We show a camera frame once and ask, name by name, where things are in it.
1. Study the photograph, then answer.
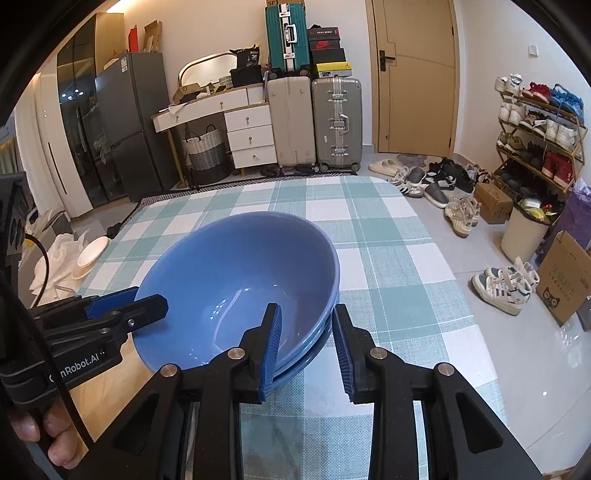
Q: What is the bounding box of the shoe rack with shoes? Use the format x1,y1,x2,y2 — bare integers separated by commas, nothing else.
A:
494,74,587,190

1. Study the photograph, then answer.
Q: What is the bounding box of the grey refrigerator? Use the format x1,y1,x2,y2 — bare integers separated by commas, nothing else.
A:
95,52,178,204

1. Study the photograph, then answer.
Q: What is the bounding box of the white teal sneaker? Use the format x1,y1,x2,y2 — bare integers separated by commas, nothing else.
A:
485,258,541,296
471,272,532,317

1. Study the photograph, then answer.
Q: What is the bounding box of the wooden door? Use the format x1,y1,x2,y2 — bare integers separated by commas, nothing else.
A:
365,0,460,158

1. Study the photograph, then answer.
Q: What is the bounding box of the pile of dark shoes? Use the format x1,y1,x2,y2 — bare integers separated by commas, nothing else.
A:
372,157,490,238

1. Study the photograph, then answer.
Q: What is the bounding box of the small open cardboard box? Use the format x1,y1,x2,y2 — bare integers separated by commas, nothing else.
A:
172,83,201,104

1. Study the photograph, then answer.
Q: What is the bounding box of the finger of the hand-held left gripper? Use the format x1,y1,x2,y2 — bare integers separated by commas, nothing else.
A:
84,286,139,320
99,295,169,334

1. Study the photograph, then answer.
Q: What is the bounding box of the white plastic bag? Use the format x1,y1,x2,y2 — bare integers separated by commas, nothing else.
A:
28,231,100,301

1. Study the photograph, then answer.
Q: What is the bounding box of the woven laundry basket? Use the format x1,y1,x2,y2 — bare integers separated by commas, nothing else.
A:
182,124,230,184

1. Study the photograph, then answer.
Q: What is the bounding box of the beige suitcase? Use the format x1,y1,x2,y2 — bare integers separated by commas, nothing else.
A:
267,76,317,172

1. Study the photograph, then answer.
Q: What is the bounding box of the plain brown cardboard box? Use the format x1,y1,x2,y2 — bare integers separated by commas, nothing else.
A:
474,182,514,225

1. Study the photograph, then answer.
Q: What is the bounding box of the person's left hand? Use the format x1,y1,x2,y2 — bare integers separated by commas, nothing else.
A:
9,402,101,470

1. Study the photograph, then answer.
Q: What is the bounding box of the oval mirror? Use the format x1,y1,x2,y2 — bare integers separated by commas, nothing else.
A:
178,52,238,88

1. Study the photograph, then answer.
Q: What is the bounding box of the wooden shoe rack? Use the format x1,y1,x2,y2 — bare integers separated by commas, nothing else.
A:
492,88,587,204

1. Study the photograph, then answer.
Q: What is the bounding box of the black paper bag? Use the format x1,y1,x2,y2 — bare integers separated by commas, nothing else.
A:
235,45,262,70

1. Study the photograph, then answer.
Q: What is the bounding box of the white tall cabinet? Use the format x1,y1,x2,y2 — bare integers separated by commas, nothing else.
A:
32,74,93,220

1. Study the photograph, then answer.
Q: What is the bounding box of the black yellow shoe box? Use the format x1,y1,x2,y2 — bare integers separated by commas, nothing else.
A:
316,61,355,80

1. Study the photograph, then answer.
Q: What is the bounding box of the small white dish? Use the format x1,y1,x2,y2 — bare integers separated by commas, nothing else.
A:
76,237,109,269

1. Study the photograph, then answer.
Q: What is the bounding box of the printed cardboard box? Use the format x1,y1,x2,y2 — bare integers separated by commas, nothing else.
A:
536,230,591,328

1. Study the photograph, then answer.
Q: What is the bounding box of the upright cardboard box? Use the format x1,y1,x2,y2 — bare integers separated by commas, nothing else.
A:
143,21,163,54

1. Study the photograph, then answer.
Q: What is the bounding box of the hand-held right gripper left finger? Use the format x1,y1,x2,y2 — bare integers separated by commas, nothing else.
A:
76,302,284,480

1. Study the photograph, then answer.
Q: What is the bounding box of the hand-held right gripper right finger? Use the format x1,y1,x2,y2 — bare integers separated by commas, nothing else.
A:
333,303,546,480

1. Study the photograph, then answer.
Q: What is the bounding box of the white vanity desk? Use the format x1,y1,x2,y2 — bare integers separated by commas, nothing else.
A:
152,87,280,191

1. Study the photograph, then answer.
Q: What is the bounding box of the dark glass cabinet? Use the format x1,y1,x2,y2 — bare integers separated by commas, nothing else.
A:
56,13,125,210

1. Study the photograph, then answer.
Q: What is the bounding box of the black storage box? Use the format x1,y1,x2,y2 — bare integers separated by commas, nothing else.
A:
229,67,265,88

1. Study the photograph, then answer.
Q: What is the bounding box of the white trash bin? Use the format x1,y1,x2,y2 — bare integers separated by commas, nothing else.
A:
501,198,555,265

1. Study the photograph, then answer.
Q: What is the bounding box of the teal suitcase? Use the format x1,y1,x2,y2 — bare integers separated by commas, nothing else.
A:
264,2,309,75

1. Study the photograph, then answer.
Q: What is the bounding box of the silver suitcase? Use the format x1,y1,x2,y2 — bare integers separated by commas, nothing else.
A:
311,78,364,172

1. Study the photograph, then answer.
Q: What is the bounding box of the purple plastic bag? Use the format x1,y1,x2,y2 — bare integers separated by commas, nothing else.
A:
547,180,591,259

